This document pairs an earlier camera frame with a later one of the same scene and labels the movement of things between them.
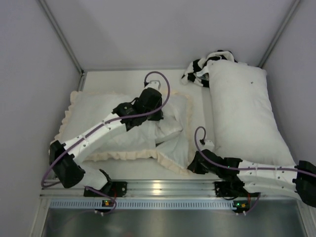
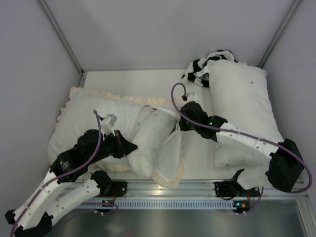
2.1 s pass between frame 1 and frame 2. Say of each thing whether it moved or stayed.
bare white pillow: stayed
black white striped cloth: stayed
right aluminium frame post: stayed
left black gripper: moved
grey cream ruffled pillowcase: moved
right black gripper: moved
